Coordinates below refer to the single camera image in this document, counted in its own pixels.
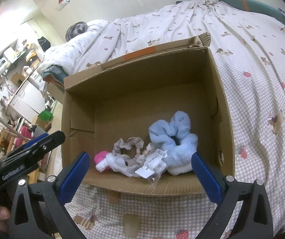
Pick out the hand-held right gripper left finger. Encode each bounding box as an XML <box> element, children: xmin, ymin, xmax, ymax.
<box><xmin>8</xmin><ymin>151</ymin><xmax>91</xmax><ymax>239</ymax></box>

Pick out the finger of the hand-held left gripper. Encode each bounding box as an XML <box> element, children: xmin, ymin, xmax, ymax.
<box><xmin>16</xmin><ymin>132</ymin><xmax>49</xmax><ymax>152</ymax></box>
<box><xmin>0</xmin><ymin>131</ymin><xmax>66</xmax><ymax>166</ymax></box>

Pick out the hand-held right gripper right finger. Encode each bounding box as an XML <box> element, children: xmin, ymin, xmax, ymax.
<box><xmin>191</xmin><ymin>152</ymin><xmax>275</xmax><ymax>239</ymax></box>

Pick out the pink ball toy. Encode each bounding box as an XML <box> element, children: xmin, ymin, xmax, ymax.
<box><xmin>94</xmin><ymin>151</ymin><xmax>109</xmax><ymax>172</ymax></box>

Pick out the blue fluffy scrunchie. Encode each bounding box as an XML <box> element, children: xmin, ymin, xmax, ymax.
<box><xmin>148</xmin><ymin>111</ymin><xmax>198</xmax><ymax>175</ymax></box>

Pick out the white plush toy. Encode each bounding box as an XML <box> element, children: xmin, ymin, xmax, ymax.
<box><xmin>96</xmin><ymin>153</ymin><xmax>133</xmax><ymax>177</ymax></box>

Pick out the beige frilly scrunchie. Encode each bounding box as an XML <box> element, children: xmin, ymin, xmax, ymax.
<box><xmin>113</xmin><ymin>137</ymin><xmax>155</xmax><ymax>167</ymax></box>

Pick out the clear plastic packet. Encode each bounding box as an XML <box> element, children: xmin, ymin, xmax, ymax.
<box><xmin>126</xmin><ymin>148</ymin><xmax>169</xmax><ymax>182</ymax></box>

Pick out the cardboard box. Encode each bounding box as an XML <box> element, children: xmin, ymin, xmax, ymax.
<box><xmin>61</xmin><ymin>32</ymin><xmax>235</xmax><ymax>197</ymax></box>

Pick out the red bag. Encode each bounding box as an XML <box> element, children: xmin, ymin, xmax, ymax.
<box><xmin>19</xmin><ymin>126</ymin><xmax>32</xmax><ymax>142</ymax></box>

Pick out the green bin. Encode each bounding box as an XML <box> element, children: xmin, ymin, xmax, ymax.
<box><xmin>37</xmin><ymin>111</ymin><xmax>53</xmax><ymax>122</ymax></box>

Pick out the white cabinet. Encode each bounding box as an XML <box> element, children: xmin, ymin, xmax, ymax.
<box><xmin>7</xmin><ymin>81</ymin><xmax>46</xmax><ymax>120</ymax></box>

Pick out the teal folded blanket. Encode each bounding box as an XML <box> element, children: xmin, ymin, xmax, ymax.
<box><xmin>42</xmin><ymin>65</ymin><xmax>69</xmax><ymax>90</ymax></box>

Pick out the bed with patterned quilt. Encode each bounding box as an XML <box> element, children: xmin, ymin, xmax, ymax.
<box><xmin>39</xmin><ymin>0</ymin><xmax>285</xmax><ymax>239</ymax></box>

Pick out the black hanging garment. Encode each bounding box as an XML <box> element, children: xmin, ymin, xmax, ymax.
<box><xmin>37</xmin><ymin>37</ymin><xmax>51</xmax><ymax>50</ymax></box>

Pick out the white quilt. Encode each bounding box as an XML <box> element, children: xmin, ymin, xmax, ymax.
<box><xmin>39</xmin><ymin>19</ymin><xmax>113</xmax><ymax>92</ymax></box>

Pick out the grey striped pillow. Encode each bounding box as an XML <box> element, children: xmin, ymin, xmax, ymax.
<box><xmin>65</xmin><ymin>21</ymin><xmax>88</xmax><ymax>41</ymax></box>

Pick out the teal cushion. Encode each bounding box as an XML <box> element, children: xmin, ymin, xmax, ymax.
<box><xmin>217</xmin><ymin>0</ymin><xmax>285</xmax><ymax>26</ymax></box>

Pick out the cluttered wall shelf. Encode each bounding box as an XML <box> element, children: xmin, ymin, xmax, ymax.
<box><xmin>0</xmin><ymin>38</ymin><xmax>46</xmax><ymax>80</ymax></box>

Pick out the wall sticker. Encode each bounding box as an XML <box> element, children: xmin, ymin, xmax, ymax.
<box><xmin>58</xmin><ymin>0</ymin><xmax>71</xmax><ymax>11</ymax></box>

